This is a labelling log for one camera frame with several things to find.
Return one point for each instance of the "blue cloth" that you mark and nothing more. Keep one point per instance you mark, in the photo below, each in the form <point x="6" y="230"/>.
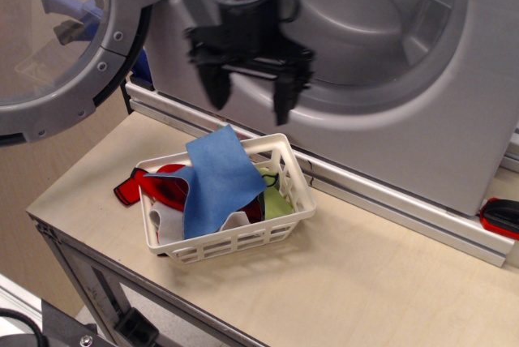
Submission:
<point x="221" y="180"/>

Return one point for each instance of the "red cloth with black trim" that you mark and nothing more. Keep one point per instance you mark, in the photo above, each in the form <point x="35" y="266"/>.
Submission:
<point x="170" y="191"/>

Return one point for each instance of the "red black tool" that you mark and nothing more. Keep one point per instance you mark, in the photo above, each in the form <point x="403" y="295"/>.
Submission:
<point x="500" y="216"/>

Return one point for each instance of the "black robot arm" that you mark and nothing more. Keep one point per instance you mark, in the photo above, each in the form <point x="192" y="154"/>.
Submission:
<point x="248" y="40"/>

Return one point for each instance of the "metal table frame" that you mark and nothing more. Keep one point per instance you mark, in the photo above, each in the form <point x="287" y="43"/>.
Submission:
<point x="100" y="282"/>

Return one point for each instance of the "blue grey clamp handle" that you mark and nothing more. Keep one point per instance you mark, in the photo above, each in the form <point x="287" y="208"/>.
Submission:
<point x="83" y="23"/>

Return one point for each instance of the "grey white cloth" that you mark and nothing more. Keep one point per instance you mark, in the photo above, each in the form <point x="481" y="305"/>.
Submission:
<point x="169" y="222"/>

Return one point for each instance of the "light green cloth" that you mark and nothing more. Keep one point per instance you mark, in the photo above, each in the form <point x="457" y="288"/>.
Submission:
<point x="273" y="204"/>

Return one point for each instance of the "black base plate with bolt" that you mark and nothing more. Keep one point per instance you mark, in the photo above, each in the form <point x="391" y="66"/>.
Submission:
<point x="62" y="330"/>

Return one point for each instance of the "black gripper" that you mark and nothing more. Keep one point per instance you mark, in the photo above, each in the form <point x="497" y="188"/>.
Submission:
<point x="248" y="39"/>

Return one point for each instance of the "round transparent washer door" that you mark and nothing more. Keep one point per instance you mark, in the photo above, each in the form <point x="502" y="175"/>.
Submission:
<point x="46" y="87"/>

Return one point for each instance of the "white plastic laundry basket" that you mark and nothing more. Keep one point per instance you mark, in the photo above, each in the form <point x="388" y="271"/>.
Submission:
<point x="272" y="152"/>

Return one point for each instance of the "grey toy washing machine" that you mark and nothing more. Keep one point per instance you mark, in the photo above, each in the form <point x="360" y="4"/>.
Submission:
<point x="421" y="95"/>

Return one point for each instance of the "white aluminium rail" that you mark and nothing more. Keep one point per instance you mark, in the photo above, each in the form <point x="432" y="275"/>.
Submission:
<point x="445" y="225"/>

